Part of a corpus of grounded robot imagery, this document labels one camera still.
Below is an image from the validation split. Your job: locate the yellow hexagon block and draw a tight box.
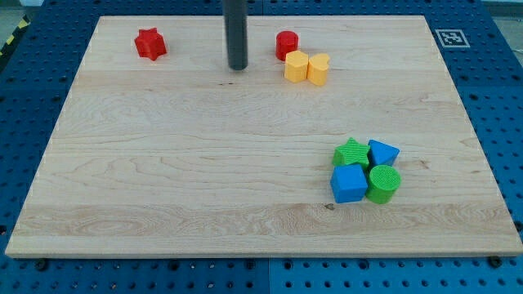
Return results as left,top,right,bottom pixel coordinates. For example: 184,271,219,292
284,51,309,82

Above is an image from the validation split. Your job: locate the yellow heart block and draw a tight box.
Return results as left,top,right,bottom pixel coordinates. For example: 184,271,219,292
307,53,330,86

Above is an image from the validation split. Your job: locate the green star block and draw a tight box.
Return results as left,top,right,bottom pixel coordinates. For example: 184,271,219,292
332,137,370,170

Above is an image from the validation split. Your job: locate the blue cube block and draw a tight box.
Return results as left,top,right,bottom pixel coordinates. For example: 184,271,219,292
330,164,368,203

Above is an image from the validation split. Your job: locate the red cylinder block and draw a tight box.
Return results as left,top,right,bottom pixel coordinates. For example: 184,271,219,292
275,30,299,61

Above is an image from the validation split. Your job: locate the blue triangle block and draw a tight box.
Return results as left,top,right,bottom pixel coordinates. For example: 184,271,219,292
368,140,400,167

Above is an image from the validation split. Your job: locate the green cylinder block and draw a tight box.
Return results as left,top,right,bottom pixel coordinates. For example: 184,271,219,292
365,165,401,204

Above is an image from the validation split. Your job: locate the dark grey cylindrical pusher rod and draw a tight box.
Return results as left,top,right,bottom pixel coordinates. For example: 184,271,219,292
222,0,248,71

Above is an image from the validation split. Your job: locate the red star block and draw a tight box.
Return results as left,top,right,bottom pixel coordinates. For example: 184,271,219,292
134,28,167,60

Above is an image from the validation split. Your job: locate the white fiducial marker tag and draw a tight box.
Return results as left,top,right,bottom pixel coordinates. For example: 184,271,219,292
435,29,470,48

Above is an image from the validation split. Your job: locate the black board stop bolt left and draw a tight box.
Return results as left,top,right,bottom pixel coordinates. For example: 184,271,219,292
34,258,48,272

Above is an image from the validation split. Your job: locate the black board stop bolt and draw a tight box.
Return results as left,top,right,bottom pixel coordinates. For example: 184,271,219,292
34,258,48,272
487,256,503,269

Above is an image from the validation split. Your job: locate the black board stop bolt right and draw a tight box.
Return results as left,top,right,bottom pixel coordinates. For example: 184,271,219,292
487,256,503,269

